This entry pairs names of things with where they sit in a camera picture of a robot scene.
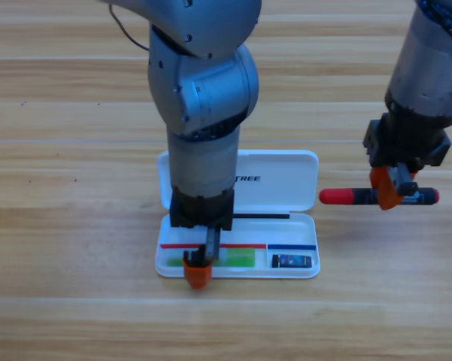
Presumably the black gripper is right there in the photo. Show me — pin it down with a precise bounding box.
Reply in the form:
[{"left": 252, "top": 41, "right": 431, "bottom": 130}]
[
  {"left": 363, "top": 103, "right": 452, "bottom": 211},
  {"left": 168, "top": 186, "right": 236, "bottom": 290}
]

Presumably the green highlighter pen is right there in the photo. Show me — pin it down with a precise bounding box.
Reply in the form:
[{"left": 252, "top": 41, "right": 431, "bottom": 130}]
[{"left": 166, "top": 247, "right": 256, "bottom": 268}]

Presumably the red whiteboard marker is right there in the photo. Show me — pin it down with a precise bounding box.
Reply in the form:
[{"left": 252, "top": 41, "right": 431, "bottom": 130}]
[{"left": 318, "top": 187, "right": 440, "bottom": 206}]

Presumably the small black eraser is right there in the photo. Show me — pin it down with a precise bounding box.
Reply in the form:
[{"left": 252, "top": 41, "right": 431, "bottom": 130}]
[{"left": 272, "top": 254, "right": 313, "bottom": 268}]

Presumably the white Unitree pencil case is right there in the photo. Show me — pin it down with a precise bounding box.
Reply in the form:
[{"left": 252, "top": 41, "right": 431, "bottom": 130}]
[{"left": 154, "top": 149, "right": 321, "bottom": 280}]

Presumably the thin dark arm cable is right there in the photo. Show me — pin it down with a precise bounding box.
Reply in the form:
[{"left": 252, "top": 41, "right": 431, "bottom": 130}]
[{"left": 108, "top": 2, "right": 151, "bottom": 52}]

